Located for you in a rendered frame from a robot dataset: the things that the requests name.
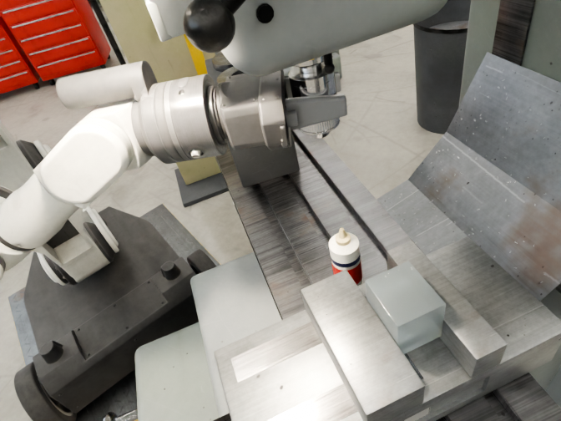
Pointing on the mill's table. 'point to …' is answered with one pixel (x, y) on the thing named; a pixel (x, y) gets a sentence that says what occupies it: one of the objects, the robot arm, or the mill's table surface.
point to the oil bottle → (346, 255)
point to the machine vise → (511, 348)
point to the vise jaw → (362, 349)
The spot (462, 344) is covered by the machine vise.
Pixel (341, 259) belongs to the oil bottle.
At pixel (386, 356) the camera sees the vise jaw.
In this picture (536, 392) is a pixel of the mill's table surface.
